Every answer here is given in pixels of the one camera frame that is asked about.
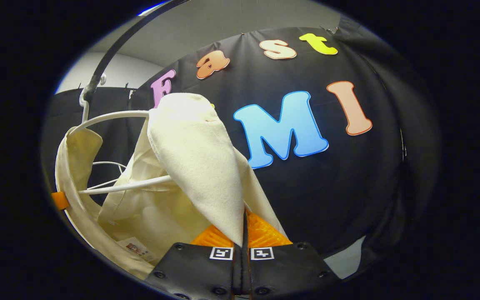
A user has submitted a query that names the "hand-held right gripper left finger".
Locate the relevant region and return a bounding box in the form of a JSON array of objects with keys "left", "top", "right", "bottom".
[{"left": 145, "top": 224, "right": 245, "bottom": 300}]

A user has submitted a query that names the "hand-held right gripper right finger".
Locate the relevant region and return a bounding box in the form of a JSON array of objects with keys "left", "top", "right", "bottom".
[{"left": 243, "top": 210, "right": 341, "bottom": 300}]

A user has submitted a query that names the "white clothes hanger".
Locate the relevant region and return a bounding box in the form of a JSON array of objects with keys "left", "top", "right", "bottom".
[{"left": 67, "top": 73, "right": 173, "bottom": 195}]

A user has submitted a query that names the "cream long-sleeved shirt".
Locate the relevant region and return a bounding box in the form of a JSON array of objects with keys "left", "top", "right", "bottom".
[{"left": 55, "top": 92, "right": 289, "bottom": 281}]

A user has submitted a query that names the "empty white hanger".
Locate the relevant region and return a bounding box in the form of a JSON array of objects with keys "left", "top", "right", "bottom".
[{"left": 92, "top": 160, "right": 128, "bottom": 190}]

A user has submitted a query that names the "black clothes rack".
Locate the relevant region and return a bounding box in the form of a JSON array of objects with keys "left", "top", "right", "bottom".
[{"left": 82, "top": 0, "right": 190, "bottom": 101}]

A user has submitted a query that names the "black backdrop cloth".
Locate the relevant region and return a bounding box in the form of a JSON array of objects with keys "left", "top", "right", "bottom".
[{"left": 42, "top": 17, "right": 441, "bottom": 280}]

